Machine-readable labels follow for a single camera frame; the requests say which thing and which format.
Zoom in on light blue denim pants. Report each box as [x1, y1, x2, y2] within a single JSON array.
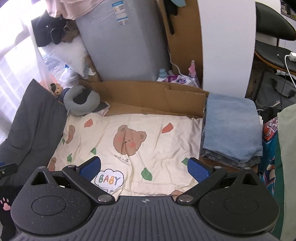
[[200, 93, 264, 163]]

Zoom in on folded brown white clothes stack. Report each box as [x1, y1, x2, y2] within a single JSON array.
[[199, 156, 242, 172]]

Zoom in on black clothes heap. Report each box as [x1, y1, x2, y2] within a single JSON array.
[[257, 107, 281, 123]]

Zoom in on black clothes pile on sill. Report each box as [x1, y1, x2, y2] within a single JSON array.
[[31, 11, 79, 47]]

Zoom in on black cat paw plush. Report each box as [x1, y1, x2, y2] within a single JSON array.
[[1, 186, 22, 240]]

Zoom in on folded camouflage cloth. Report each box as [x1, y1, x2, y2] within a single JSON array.
[[200, 131, 263, 169]]

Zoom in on dark grey duvet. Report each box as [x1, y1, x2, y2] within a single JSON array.
[[1, 80, 67, 186]]

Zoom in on cream bear print bedsheet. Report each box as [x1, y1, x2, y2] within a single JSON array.
[[48, 113, 203, 197]]

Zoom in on grey neck pillow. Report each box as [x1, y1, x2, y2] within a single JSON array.
[[63, 85, 100, 116]]

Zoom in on black garment inside neck pillow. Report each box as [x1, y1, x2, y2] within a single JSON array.
[[70, 87, 110, 116]]

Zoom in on small teddy bear toy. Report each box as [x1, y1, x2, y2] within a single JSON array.
[[50, 83, 70, 103]]

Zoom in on pink refill pouch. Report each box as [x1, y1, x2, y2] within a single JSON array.
[[163, 60, 201, 88]]

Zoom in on mint green cloth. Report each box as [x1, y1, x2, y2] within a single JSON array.
[[273, 104, 295, 240]]

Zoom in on clear plastic bag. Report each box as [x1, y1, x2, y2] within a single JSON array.
[[43, 55, 79, 88]]

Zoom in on dark grey storage bag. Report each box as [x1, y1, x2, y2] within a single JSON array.
[[255, 72, 295, 111]]

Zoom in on detergent bottle blue cap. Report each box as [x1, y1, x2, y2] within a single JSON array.
[[157, 68, 168, 82]]

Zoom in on white fluffy pillow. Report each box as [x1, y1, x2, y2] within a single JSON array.
[[41, 35, 96, 79]]

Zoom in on brown cardboard barrier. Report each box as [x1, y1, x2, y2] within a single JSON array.
[[78, 0, 210, 119]]

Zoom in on grey upright mattress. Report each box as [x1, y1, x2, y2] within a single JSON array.
[[76, 1, 171, 81]]

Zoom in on black chair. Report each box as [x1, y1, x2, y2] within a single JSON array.
[[250, 1, 296, 100]]

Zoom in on pink cloth on mattress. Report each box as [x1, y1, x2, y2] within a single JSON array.
[[45, 0, 103, 20]]

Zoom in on teal hanging towel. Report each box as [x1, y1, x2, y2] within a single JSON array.
[[171, 0, 186, 8]]

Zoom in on white cable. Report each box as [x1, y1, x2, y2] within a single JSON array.
[[284, 55, 296, 93]]

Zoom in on black hanging strap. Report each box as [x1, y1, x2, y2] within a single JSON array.
[[162, 0, 179, 36]]

